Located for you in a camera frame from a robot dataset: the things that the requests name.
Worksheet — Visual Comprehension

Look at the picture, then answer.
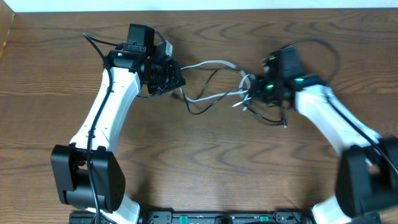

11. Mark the white usb cable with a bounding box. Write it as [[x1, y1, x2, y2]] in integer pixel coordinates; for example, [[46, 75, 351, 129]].
[[180, 60, 253, 111]]

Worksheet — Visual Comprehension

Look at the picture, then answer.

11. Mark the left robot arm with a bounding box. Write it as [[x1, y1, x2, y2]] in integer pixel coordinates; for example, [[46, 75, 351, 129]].
[[50, 24, 186, 223]]

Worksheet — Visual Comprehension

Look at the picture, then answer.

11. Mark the black usb cable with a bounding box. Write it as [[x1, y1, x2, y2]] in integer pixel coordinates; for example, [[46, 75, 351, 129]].
[[170, 65, 289, 129]]

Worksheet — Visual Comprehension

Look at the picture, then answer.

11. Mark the cardboard box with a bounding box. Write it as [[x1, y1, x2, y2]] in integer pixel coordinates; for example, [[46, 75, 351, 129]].
[[0, 0, 15, 57]]

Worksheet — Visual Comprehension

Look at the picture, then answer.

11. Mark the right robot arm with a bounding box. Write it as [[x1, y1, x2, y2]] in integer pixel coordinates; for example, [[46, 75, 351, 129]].
[[248, 48, 397, 223]]

